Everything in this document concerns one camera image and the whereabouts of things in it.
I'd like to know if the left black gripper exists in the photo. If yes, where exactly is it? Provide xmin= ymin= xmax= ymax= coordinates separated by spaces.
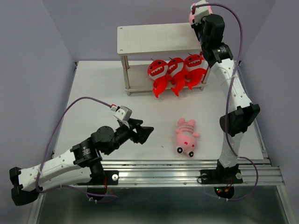
xmin=104 ymin=118 xmax=154 ymax=155

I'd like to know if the pink striped plush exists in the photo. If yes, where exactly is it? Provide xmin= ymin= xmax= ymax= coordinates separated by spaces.
xmin=189 ymin=4 xmax=212 ymax=25
xmin=175 ymin=118 xmax=200 ymax=158

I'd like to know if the red shark plush white belly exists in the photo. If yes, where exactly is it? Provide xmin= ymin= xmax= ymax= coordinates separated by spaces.
xmin=184 ymin=54 xmax=207 ymax=90

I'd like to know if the red shark plush toy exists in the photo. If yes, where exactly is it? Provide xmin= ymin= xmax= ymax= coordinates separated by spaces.
xmin=168 ymin=57 xmax=188 ymax=97

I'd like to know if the red plush purple horn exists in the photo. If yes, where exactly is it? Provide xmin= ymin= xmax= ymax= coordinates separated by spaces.
xmin=147 ymin=59 xmax=170 ymax=98

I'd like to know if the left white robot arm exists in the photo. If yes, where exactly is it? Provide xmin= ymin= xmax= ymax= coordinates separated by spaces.
xmin=9 ymin=119 xmax=154 ymax=206

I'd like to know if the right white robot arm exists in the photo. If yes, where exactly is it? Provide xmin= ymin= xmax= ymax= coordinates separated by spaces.
xmin=189 ymin=12 xmax=260 ymax=184

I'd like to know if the white two-tier shelf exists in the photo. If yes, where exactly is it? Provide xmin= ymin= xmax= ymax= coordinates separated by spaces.
xmin=117 ymin=23 xmax=201 ymax=95

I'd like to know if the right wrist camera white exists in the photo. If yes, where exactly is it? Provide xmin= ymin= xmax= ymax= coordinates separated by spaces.
xmin=192 ymin=0 xmax=208 ymax=25

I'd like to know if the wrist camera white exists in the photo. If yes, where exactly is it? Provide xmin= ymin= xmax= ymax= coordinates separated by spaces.
xmin=110 ymin=105 xmax=132 ymax=127
xmin=192 ymin=0 xmax=208 ymax=25

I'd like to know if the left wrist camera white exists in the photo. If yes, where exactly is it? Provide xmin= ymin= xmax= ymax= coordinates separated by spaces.
xmin=110 ymin=105 xmax=132 ymax=127

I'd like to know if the aluminium rail frame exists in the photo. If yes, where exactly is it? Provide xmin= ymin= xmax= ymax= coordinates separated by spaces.
xmin=28 ymin=60 xmax=295 ymax=224

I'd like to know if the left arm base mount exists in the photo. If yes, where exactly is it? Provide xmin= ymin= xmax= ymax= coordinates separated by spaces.
xmin=85 ymin=161 xmax=118 ymax=203

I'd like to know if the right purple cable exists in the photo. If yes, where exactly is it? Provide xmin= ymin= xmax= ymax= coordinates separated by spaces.
xmin=193 ymin=3 xmax=259 ymax=203

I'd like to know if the purple cable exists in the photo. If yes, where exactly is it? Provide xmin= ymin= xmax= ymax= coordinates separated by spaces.
xmin=193 ymin=3 xmax=259 ymax=203
xmin=35 ymin=97 xmax=119 ymax=203

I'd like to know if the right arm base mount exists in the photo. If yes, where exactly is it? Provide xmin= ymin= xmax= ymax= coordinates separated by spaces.
xmin=197 ymin=161 xmax=243 ymax=199

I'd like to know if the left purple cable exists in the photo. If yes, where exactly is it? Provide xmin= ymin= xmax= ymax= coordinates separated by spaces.
xmin=35 ymin=97 xmax=119 ymax=203

